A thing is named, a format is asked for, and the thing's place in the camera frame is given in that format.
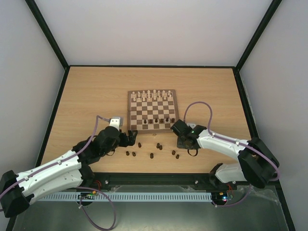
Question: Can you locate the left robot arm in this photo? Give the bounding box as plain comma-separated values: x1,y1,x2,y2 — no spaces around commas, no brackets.
0,126,138,218

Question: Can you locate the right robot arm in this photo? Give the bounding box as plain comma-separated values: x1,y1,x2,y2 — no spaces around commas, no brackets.
171,120,279,189

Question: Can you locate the wooden chess board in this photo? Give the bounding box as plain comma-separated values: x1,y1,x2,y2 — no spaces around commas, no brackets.
127,89,180,134

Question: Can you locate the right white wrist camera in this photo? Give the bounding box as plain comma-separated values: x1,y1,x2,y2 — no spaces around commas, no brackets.
187,123,196,128

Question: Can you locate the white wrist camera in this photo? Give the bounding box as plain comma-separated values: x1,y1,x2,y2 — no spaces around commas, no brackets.
109,116,124,131
187,123,196,128

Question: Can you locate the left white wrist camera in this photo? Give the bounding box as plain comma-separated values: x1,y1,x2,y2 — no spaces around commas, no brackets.
109,116,124,131

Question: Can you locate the black mounting rail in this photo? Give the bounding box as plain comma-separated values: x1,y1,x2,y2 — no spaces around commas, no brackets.
24,172,280,191

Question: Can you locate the light blue cable duct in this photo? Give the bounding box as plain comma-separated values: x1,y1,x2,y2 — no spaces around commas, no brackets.
40,192,212,203

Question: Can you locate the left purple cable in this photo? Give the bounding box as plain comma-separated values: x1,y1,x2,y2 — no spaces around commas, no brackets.
0,115,116,230

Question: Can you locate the purple cable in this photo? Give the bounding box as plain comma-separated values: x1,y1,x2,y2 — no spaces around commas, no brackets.
184,102,281,208
0,115,116,230

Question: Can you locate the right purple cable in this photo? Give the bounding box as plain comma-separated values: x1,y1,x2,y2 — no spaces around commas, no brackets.
184,102,281,208

